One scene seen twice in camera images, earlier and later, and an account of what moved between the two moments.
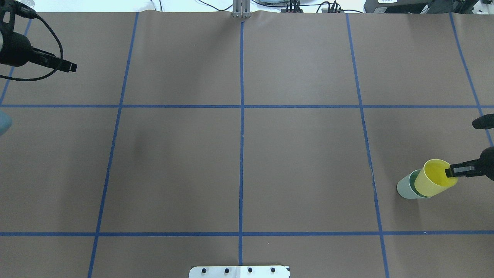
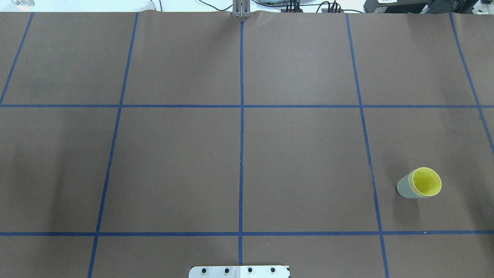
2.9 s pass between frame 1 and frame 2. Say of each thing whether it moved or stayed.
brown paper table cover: stayed
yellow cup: moved
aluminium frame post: stayed
